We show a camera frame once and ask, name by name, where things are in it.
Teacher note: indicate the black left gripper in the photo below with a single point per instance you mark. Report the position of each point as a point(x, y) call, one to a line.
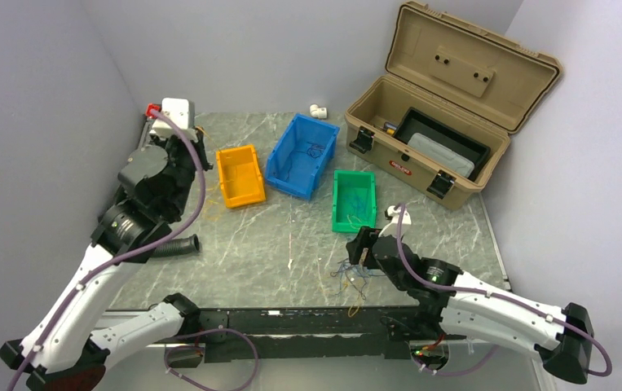
point(169, 142)

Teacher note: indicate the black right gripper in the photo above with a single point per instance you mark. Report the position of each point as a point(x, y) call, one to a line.
point(364, 239)

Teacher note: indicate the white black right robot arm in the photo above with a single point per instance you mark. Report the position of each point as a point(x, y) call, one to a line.
point(454, 302)

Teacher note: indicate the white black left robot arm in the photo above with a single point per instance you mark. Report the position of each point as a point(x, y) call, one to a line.
point(66, 351)

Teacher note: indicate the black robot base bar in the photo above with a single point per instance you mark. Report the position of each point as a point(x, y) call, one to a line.
point(305, 332)

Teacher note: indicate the white pipe elbow fitting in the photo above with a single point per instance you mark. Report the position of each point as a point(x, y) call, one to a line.
point(318, 112)

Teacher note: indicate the green plastic bin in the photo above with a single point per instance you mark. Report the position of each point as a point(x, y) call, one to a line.
point(354, 201)

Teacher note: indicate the orange plastic bin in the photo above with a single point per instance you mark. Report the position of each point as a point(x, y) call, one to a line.
point(240, 177)

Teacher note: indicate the blue plastic bin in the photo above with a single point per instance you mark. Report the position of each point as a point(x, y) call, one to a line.
point(296, 163)

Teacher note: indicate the grey plastic case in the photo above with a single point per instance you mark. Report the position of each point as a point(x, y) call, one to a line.
point(443, 155)

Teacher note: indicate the black tool box tray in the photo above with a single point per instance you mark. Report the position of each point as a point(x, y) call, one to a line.
point(417, 122)

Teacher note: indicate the tan tool box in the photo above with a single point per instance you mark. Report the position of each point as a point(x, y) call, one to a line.
point(474, 80)

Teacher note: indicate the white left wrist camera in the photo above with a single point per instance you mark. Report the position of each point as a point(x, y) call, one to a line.
point(178, 111)

